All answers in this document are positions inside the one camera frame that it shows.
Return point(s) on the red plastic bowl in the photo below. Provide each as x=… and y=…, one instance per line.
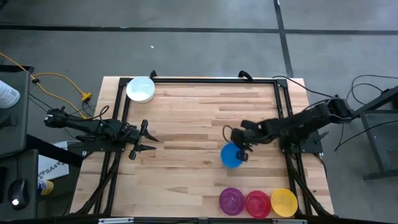
x=258, y=204

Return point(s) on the white printed cardboard box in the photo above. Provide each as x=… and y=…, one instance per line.
x=51, y=168

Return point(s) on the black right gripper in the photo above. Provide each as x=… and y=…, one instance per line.
x=244, y=138

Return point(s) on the black metal stand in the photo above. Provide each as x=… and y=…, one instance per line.
x=377, y=137

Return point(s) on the dark grey desk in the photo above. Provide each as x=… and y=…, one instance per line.
x=15, y=133

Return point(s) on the yellow plastic bowl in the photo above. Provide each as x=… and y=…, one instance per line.
x=284, y=202

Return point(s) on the blue plastic bowl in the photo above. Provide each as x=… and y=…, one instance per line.
x=228, y=157

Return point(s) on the purple plastic bowl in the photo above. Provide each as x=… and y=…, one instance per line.
x=232, y=201

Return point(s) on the black metal table frame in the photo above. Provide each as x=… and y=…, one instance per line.
x=217, y=80

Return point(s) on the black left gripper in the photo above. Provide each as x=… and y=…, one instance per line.
x=135, y=137

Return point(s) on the white printed paper roll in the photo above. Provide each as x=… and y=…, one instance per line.
x=6, y=93

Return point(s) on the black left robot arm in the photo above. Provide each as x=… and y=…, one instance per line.
x=93, y=126

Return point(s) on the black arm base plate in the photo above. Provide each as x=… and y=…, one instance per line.
x=99, y=145
x=311, y=144

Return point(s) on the black computer mouse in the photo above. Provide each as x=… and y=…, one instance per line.
x=18, y=194

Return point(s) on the silver aluminium rail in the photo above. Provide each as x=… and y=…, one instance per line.
x=115, y=220
x=289, y=221

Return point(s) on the white bowl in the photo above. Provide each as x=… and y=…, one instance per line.
x=140, y=89

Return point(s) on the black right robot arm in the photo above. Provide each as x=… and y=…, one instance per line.
x=298, y=123

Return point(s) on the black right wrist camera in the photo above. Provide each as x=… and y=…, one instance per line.
x=249, y=124

